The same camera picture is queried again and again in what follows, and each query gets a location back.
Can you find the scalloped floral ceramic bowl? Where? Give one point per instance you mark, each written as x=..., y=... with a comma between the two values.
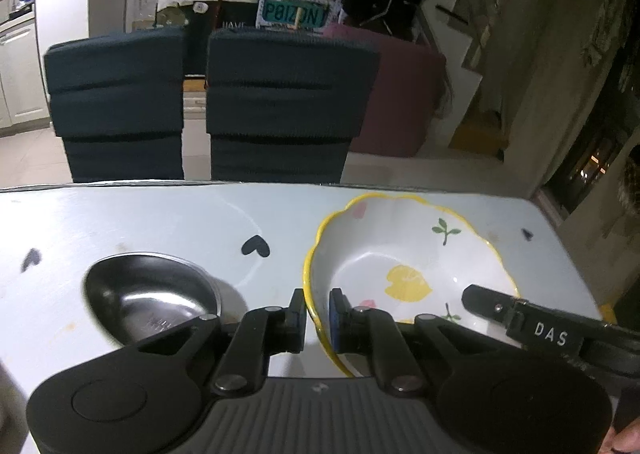
x=400, y=244

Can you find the white lower kitchen cabinet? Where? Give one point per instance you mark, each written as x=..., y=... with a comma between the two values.
x=20, y=79

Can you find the teal framed sign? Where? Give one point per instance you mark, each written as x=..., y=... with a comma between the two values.
x=292, y=14

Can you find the dark blue chair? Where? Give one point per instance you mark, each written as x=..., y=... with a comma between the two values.
x=285, y=99
x=120, y=104

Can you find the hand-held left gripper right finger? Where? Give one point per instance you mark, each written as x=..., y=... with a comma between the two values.
x=336, y=321

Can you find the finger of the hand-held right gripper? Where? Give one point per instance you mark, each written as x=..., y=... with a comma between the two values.
x=485, y=301

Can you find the floral dark curtain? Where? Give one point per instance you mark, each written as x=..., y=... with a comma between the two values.
x=612, y=19

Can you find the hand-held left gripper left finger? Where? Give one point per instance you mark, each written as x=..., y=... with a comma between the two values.
x=300, y=316

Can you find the maroon chair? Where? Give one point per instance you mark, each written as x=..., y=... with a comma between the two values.
x=405, y=99

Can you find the person's right hand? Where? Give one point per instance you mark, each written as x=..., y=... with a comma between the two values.
x=627, y=441

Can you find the dark glass door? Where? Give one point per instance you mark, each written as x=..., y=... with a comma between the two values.
x=585, y=169

